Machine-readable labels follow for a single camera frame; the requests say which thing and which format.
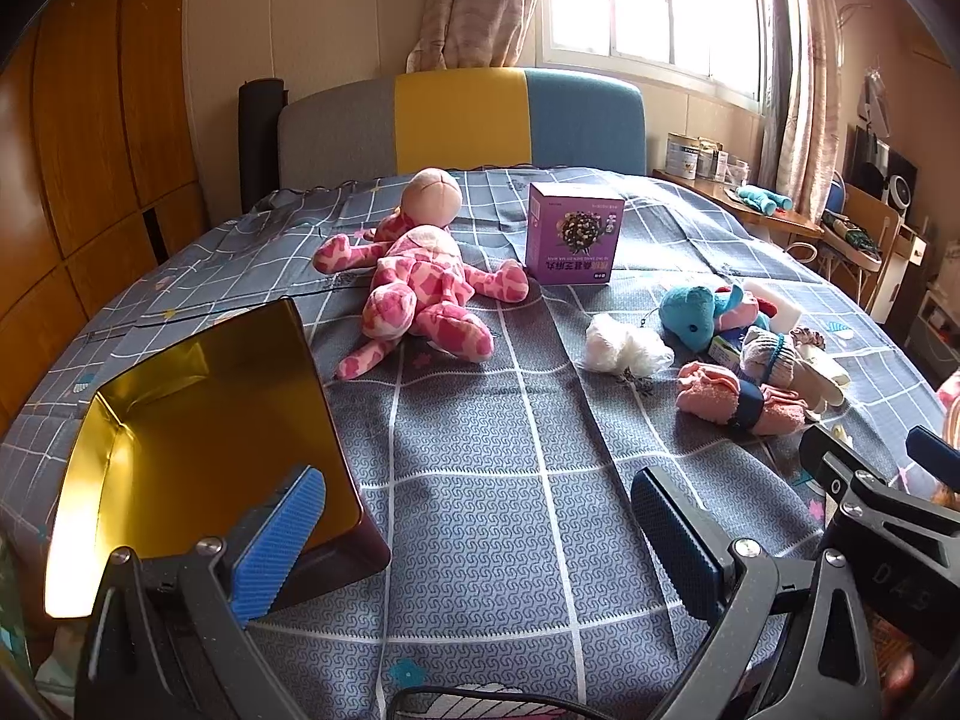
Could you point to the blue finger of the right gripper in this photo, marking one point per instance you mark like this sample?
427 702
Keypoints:
931 451

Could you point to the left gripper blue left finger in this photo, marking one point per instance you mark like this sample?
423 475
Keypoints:
263 548

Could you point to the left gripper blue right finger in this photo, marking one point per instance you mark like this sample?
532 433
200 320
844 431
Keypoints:
690 545

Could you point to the pink socks blue band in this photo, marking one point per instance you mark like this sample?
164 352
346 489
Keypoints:
715 394

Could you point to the white sponge block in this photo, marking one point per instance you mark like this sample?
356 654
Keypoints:
784 313

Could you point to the white fluffy sock ball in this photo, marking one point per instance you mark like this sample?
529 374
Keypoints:
614 347

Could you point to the blue elephant plush toy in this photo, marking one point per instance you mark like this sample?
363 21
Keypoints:
695 315

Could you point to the gold tin box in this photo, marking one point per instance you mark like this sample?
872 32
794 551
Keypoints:
185 442

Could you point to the grey plaid bed sheet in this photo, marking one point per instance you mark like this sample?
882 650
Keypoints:
501 488

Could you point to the white desk fan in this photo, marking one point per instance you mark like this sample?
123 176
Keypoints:
898 194

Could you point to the wooden side desk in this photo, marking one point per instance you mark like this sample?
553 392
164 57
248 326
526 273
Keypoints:
781 221

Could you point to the teal plush on desk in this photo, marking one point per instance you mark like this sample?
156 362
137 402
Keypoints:
763 201

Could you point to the pink giraffe plush toy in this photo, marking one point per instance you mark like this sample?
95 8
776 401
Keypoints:
420 284

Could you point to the purple cardboard box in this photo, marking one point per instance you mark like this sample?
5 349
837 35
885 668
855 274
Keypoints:
572 232

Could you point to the milk powder can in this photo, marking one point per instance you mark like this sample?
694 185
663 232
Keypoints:
681 156

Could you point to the wooden wardrobe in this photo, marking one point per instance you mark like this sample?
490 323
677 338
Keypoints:
99 181

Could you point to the grey yellow blue headboard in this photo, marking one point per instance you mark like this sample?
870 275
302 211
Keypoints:
462 119

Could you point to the black rolled mat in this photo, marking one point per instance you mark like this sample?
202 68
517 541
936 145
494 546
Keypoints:
260 103

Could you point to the pink patterned curtain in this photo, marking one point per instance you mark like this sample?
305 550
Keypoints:
471 34

